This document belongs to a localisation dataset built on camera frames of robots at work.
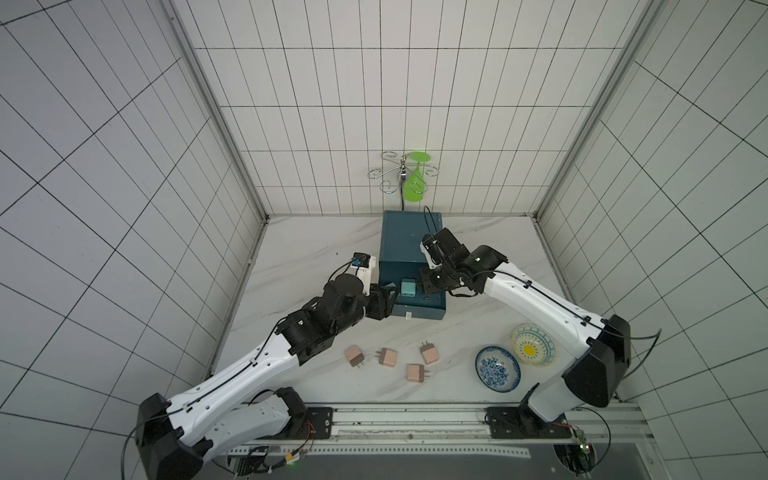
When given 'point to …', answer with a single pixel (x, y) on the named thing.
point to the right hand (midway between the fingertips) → (413, 284)
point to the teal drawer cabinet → (401, 255)
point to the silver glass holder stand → (403, 170)
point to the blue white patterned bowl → (498, 369)
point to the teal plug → (408, 287)
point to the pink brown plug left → (354, 356)
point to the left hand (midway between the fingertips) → (383, 294)
